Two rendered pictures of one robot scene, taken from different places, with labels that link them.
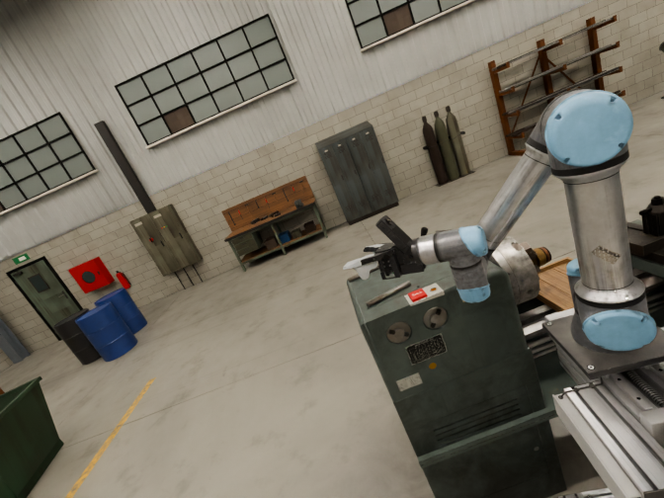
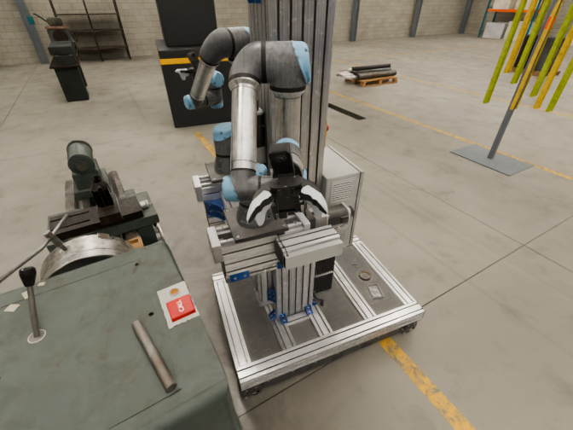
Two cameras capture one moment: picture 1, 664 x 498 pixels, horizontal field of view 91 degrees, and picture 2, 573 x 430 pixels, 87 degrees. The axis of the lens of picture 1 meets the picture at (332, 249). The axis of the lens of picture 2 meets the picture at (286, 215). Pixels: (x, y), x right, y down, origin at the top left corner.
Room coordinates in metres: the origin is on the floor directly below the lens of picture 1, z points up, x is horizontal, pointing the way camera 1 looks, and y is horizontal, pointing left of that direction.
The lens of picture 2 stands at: (1.15, 0.33, 1.91)
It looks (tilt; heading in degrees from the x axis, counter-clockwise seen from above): 36 degrees down; 236
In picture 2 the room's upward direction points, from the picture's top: straight up
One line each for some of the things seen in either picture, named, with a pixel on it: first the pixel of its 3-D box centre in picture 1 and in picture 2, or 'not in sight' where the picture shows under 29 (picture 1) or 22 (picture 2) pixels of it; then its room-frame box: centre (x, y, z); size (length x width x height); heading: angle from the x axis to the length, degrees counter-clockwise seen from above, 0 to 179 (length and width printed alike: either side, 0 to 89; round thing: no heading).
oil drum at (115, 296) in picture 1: (122, 313); not in sight; (6.55, 4.50, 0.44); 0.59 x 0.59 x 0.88
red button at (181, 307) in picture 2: (417, 295); (181, 308); (1.10, -0.23, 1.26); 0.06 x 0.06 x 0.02; 87
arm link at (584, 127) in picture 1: (598, 229); (286, 130); (0.58, -0.51, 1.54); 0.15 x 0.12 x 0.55; 146
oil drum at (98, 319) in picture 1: (108, 331); not in sight; (5.63, 4.26, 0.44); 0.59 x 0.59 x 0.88
